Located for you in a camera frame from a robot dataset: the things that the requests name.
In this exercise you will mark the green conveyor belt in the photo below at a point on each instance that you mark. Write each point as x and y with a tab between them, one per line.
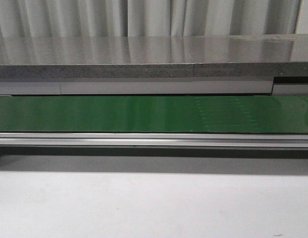
156	114

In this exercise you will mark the grey speckled stone counter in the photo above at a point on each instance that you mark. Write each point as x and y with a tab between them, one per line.
154	57

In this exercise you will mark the white pleated curtain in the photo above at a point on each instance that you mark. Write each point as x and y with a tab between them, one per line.
129	18

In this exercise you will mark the aluminium conveyor frame rail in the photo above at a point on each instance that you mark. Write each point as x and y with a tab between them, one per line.
206	140

